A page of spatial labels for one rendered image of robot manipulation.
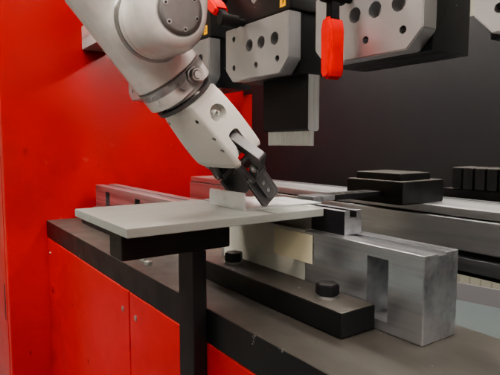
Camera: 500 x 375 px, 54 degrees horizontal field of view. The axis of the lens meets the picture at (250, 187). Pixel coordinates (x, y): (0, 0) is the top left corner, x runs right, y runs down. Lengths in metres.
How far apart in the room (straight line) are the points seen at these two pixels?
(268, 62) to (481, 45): 0.55
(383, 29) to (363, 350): 0.33
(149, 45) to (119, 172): 1.02
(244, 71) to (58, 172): 0.82
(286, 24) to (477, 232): 0.41
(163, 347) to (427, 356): 0.41
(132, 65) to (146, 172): 0.98
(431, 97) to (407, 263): 0.67
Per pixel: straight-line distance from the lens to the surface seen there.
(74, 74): 1.46
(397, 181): 0.81
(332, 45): 0.54
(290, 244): 0.67
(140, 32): 0.49
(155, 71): 0.55
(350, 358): 0.51
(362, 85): 1.29
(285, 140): 0.71
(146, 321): 0.83
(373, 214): 0.91
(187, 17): 0.49
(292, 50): 0.66
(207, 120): 0.56
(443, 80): 1.15
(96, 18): 0.55
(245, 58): 0.73
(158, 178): 1.53
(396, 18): 0.54
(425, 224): 0.85
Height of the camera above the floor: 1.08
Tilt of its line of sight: 5 degrees down
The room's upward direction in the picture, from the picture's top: straight up
